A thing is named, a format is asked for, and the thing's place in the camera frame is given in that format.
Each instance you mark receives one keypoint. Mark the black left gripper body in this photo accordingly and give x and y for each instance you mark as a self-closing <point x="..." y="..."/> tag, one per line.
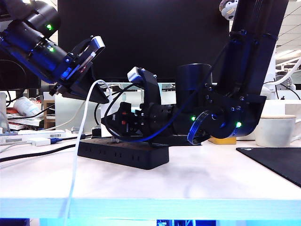
<point x="75" y="70"/>

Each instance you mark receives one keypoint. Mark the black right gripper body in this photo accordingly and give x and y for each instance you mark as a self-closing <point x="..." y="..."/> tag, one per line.
<point x="155" y="117"/>

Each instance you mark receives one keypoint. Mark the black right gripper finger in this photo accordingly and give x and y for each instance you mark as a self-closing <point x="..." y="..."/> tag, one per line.
<point x="127" y="124"/>

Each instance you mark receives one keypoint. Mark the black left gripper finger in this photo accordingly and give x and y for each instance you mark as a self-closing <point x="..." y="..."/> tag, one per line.
<point x="94" y="94"/>

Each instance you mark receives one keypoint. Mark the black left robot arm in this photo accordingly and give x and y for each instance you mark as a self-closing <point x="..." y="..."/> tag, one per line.
<point x="30" y="37"/>

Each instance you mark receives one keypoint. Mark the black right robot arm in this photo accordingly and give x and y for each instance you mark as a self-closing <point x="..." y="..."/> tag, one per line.
<point x="249" y="47"/>

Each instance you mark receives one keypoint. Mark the black power strip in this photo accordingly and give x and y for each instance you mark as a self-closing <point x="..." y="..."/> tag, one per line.
<point x="122" y="156"/>

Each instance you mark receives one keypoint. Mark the small clear stand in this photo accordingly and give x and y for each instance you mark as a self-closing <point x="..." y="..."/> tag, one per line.
<point x="76" y="130"/>

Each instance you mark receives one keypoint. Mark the wooden shelf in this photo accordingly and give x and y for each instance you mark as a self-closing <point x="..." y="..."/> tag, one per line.
<point x="49" y="110"/>

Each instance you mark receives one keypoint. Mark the white plastic bottle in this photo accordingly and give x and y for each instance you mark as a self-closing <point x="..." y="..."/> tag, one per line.
<point x="26" y="106"/>

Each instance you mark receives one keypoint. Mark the stack of books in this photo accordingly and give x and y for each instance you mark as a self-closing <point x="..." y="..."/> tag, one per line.
<point x="26" y="122"/>

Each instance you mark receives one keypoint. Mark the long white barcode box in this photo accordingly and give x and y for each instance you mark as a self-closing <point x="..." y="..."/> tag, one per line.
<point x="35" y="135"/>

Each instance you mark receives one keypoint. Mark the small white adapter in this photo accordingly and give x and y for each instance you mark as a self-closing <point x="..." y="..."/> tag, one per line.
<point x="38" y="142"/>

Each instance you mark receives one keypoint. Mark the yellow tin box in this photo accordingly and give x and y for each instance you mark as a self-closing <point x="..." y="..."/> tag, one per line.
<point x="225" y="141"/>

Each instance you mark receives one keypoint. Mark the large black AOC monitor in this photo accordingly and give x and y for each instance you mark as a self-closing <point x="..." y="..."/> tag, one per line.
<point x="152" y="35"/>

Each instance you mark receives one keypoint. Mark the white ceramic mug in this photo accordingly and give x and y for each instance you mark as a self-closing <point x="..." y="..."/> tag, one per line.
<point x="275" y="131"/>

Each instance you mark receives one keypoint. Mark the wooden mug lid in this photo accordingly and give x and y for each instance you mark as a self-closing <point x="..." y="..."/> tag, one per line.
<point x="277" y="116"/>

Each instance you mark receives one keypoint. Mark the white board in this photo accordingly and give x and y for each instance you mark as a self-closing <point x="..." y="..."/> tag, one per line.
<point x="270" y="70"/>

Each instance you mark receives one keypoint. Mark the grey purple plush toy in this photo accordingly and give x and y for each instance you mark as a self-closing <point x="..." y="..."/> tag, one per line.
<point x="227" y="10"/>

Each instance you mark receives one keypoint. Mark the black mouse pad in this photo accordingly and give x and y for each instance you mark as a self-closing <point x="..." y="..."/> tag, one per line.
<point x="277" y="162"/>

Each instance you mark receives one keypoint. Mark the white desk fan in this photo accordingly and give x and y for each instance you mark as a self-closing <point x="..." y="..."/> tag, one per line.
<point x="285" y="86"/>

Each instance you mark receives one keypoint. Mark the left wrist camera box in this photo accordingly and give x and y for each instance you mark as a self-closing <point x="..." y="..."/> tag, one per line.
<point x="97" y="43"/>

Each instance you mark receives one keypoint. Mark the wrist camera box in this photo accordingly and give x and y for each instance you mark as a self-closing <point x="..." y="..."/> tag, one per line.
<point x="135" y="74"/>
<point x="97" y="43"/>

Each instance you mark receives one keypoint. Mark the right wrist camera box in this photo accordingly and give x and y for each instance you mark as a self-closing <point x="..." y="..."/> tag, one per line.
<point x="135" y="74"/>

